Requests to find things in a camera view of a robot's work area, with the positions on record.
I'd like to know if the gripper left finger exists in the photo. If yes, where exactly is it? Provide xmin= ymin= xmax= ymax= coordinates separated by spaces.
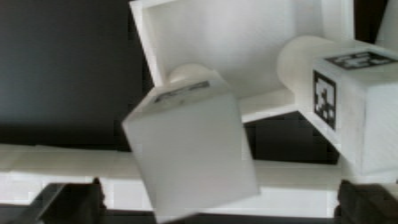
xmin=23 ymin=181 xmax=106 ymax=224

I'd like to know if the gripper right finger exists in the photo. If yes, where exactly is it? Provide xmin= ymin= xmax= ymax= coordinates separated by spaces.
xmin=334 ymin=180 xmax=398 ymax=224

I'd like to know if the white chair leg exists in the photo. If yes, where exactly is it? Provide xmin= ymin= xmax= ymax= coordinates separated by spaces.
xmin=122 ymin=64 xmax=259 ymax=224
xmin=277 ymin=36 xmax=398 ymax=184

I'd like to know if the white chair seat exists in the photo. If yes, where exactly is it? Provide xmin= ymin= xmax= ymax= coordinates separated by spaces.
xmin=129 ymin=0 xmax=358 ymax=123

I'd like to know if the white U-shaped fence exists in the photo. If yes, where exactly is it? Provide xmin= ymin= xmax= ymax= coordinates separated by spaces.
xmin=0 ymin=144 xmax=342 ymax=218

